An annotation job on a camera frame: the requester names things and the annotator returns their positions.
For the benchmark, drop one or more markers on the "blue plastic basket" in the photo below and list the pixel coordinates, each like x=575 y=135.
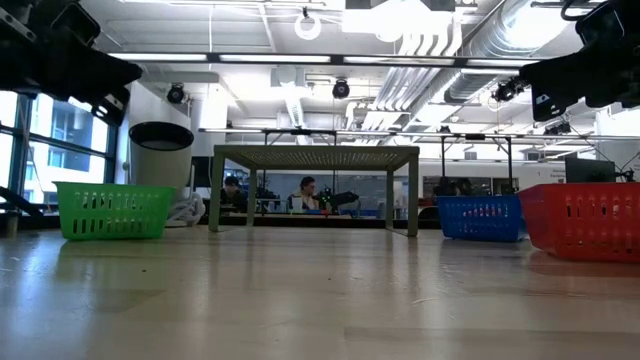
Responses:
x=475 y=201

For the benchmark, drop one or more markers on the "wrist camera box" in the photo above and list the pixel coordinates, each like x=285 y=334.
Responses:
x=602 y=22
x=77 y=22

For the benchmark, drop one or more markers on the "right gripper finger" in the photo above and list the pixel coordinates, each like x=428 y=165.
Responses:
x=547 y=104

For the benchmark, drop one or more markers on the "clear round lidded container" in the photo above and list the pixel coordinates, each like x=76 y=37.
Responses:
x=187 y=212

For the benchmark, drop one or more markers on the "black neighbouring gantry frame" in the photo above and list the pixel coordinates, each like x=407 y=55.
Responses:
x=300 y=132

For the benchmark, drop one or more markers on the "long ceiling light bar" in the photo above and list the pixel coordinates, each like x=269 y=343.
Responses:
x=275 y=58

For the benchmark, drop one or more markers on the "black neighbouring robot arm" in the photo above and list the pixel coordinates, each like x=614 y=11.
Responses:
x=342 y=198
x=265 y=196

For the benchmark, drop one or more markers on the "green plastic basket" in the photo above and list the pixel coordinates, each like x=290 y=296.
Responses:
x=115 y=189

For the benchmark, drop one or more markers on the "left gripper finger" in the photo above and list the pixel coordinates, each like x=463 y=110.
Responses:
x=111 y=107

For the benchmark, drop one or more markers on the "white round bin black rim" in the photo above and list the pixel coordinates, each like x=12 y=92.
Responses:
x=160 y=165

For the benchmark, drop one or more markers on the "black monitor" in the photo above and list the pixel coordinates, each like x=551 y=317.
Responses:
x=590 y=171

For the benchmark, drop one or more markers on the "person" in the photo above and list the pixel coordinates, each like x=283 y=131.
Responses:
x=306 y=192
x=232 y=192
x=462 y=186

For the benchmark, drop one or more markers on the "green perforated metal shelf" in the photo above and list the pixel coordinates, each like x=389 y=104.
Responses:
x=300 y=159

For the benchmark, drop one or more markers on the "black ceiling camera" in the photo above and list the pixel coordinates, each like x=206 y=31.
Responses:
x=341 y=89
x=175 y=93
x=505 y=91

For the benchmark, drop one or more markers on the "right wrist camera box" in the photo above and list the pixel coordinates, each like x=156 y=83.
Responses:
x=602 y=22

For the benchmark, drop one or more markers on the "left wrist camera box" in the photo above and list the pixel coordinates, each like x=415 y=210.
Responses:
x=77 y=22

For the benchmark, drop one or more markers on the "red plastic basket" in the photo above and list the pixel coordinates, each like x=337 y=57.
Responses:
x=580 y=192

